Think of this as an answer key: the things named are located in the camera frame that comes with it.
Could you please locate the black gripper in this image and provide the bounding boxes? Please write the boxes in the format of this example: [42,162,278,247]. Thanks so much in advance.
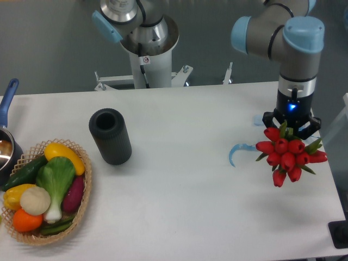
[262,89,321,140]

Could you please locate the red tulip bouquet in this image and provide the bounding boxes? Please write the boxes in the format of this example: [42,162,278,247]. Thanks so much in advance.
[256,123,327,188]

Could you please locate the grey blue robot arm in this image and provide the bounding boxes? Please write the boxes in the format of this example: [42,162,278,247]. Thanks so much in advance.
[92,1,325,139]

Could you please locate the dark grey ribbed vase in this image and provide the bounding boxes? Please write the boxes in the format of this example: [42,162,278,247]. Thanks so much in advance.
[89,108,132,165]

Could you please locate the blue ribbon strip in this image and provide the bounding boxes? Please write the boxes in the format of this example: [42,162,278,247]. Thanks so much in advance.
[228,114,321,168]

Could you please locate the black device at edge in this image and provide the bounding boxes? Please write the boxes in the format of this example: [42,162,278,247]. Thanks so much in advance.
[328,220,347,249]

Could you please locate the purple sweet potato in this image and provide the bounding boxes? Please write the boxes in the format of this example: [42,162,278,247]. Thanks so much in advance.
[62,176,84,213]

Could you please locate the green bok choy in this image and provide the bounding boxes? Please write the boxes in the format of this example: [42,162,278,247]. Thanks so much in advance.
[36,157,76,224]

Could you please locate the green pea pod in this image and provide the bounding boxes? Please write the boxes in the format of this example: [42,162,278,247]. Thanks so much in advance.
[39,216,74,236]

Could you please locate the woven wicker basket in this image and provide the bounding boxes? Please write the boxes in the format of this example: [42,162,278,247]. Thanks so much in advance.
[1,139,92,246]

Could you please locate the white onion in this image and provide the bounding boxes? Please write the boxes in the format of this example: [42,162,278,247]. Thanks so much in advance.
[20,187,51,216]

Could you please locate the dark green cucumber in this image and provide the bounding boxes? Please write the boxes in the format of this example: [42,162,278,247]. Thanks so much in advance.
[1,156,47,191]

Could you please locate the orange fruit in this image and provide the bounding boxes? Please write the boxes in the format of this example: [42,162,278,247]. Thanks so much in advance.
[13,208,43,232]

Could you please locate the yellow bell pepper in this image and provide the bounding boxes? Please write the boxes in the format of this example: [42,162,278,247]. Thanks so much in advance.
[3,184,35,211]

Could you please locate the white metal frame bracket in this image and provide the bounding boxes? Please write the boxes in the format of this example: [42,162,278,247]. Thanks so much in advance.
[94,62,233,91]

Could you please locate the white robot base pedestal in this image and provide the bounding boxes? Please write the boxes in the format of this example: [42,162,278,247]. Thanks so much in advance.
[121,15,179,89]

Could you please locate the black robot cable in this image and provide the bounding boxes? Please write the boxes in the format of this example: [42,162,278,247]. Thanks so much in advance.
[136,42,151,89]

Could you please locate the blue handled saucepan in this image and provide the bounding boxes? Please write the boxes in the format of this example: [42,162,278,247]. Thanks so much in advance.
[1,78,23,186]

